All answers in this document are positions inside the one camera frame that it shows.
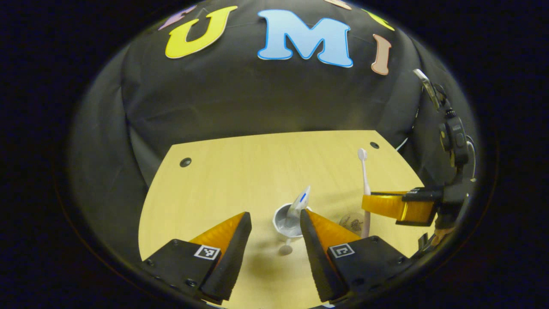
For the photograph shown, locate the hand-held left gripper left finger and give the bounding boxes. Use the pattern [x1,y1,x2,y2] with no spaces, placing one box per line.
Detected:
[142,211,253,305]

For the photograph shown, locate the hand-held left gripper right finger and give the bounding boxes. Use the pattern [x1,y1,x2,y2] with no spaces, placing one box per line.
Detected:
[299,209,412,304]

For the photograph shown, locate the white cup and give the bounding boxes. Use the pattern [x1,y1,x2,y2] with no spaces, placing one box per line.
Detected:
[273,203,314,256]

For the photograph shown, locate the round cork coaster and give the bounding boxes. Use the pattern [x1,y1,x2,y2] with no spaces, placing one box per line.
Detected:
[339,214,365,237]

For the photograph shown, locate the white toothpaste tube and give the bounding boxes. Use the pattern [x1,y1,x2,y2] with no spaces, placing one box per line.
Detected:
[285,185,311,228]

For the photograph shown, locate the white toothbrush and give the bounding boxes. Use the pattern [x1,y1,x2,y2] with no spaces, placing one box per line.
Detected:
[358,148,372,239]

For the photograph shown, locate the light wooden desktop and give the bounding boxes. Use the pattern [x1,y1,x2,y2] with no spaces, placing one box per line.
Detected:
[138,130,425,309]

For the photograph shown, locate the black backdrop cloth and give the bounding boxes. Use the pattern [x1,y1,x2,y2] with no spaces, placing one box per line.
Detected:
[69,0,479,275]

